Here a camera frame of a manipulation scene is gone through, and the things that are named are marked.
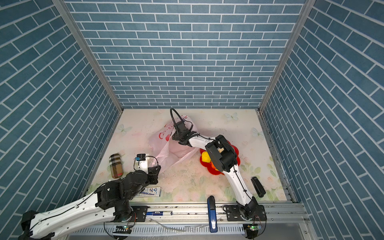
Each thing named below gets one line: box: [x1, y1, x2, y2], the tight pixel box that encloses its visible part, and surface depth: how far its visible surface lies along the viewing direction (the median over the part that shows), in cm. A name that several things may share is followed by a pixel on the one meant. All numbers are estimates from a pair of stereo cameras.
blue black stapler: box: [207, 195, 218, 233], surface depth 72 cm
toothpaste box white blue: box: [136, 186, 162, 197], surface depth 81 cm
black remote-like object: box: [251, 176, 266, 198], surface depth 82 cm
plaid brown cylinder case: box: [109, 153, 124, 179], surface depth 90 cm
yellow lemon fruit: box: [201, 151, 211, 163], surface depth 88 cm
